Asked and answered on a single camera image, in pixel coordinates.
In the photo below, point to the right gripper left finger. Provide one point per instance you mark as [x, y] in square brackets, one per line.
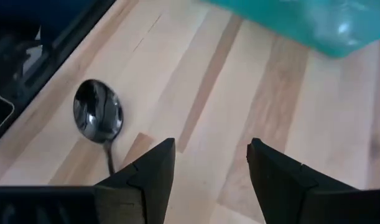
[146, 186]

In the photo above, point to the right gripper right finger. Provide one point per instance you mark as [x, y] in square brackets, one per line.
[280, 186]

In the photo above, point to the black metal spoon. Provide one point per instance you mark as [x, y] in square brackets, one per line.
[96, 112]

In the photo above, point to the black flat box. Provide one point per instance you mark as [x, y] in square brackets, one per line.
[0, 115]

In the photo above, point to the teal plastic tray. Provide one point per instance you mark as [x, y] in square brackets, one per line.
[301, 18]

